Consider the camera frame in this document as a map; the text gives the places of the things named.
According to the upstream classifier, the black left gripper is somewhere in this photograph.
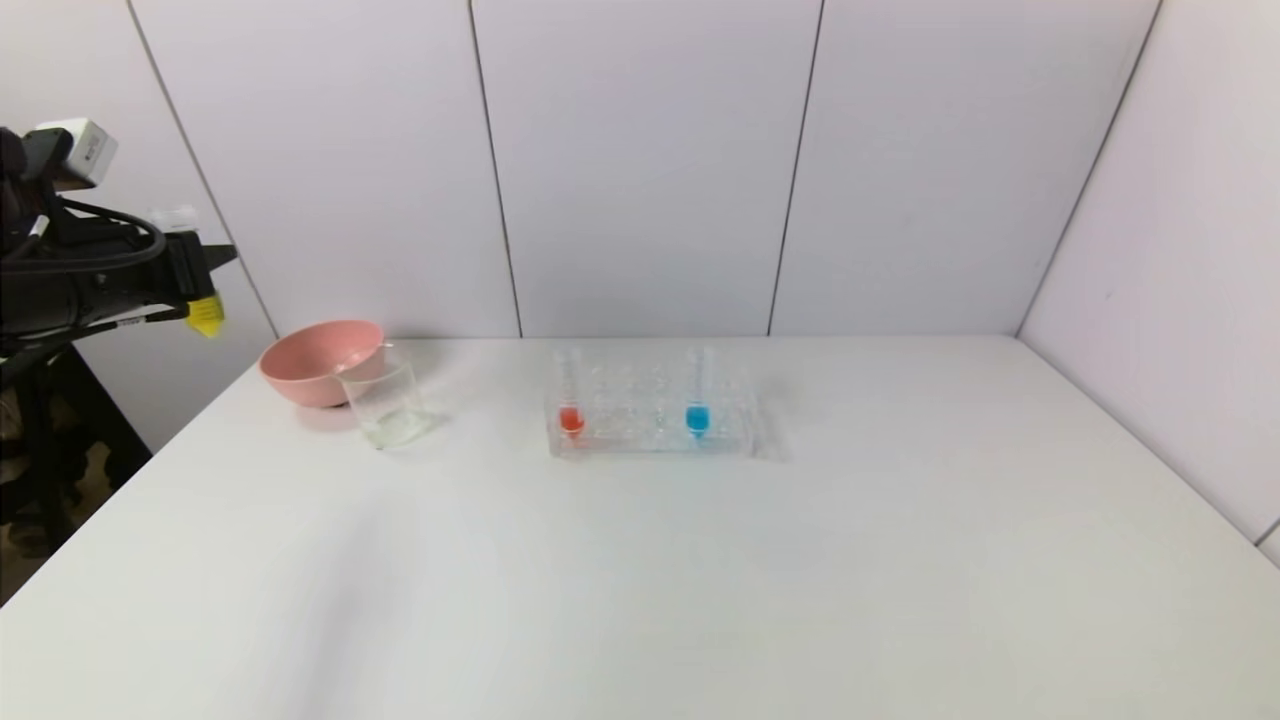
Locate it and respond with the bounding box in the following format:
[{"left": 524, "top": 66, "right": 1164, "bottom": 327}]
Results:
[{"left": 75, "top": 230, "right": 239, "bottom": 328}]

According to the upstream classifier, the test tube with yellow pigment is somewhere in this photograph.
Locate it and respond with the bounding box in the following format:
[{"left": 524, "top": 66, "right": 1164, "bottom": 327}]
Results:
[{"left": 148, "top": 204, "right": 227, "bottom": 339}]

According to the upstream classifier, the clear glass beaker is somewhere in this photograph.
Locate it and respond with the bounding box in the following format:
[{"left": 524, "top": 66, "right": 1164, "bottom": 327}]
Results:
[{"left": 334, "top": 344, "right": 433, "bottom": 452}]

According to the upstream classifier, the test tube with red pigment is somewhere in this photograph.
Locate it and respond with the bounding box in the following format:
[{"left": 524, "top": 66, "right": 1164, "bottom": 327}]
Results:
[{"left": 552, "top": 346, "right": 589, "bottom": 440}]

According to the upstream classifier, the clear plastic test tube rack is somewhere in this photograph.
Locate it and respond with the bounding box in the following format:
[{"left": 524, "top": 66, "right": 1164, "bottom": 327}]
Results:
[{"left": 544, "top": 349, "right": 773, "bottom": 462}]

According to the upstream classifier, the test tube with blue pigment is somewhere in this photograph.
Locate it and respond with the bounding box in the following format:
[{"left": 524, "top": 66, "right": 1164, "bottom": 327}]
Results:
[{"left": 684, "top": 346, "right": 717, "bottom": 442}]

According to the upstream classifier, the pink plastic bowl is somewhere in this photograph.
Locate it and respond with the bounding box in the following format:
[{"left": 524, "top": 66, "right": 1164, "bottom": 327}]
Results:
[{"left": 258, "top": 319, "right": 387, "bottom": 410}]

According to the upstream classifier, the black camera cable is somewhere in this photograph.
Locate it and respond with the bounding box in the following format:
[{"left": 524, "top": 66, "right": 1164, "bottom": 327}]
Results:
[{"left": 38, "top": 196, "right": 168, "bottom": 278}]

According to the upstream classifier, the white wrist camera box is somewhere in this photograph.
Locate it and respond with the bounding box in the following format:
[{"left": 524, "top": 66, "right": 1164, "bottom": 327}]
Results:
[{"left": 33, "top": 117, "right": 119, "bottom": 192}]

